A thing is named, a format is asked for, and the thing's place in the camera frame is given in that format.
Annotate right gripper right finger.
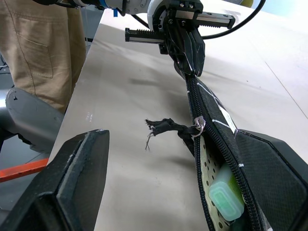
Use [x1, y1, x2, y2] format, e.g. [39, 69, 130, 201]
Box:
[234, 128, 308, 231]

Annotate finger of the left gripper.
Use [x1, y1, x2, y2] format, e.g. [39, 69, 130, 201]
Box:
[189, 30, 205, 77]
[167, 31, 194, 75]

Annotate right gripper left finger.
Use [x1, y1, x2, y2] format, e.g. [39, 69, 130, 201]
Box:
[0, 129, 110, 231]

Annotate black checkered pouch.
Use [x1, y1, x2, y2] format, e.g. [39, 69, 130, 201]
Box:
[144, 72, 274, 231]

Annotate green highlighter pen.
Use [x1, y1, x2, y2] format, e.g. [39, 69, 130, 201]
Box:
[208, 163, 245, 222]

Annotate beige table mat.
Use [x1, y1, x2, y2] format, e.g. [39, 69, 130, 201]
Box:
[47, 9, 308, 231]

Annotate dark rounded shape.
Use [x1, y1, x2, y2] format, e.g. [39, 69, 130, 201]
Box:
[0, 87, 65, 154]

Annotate khaki trouser legs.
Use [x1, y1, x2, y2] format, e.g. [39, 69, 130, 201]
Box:
[0, 0, 87, 115]

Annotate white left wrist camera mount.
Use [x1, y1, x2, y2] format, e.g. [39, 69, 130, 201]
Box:
[147, 0, 169, 32]

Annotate orange stand frame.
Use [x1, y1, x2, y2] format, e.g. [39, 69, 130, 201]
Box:
[0, 157, 50, 183]

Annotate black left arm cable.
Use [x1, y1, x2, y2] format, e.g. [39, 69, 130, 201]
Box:
[121, 0, 267, 40]

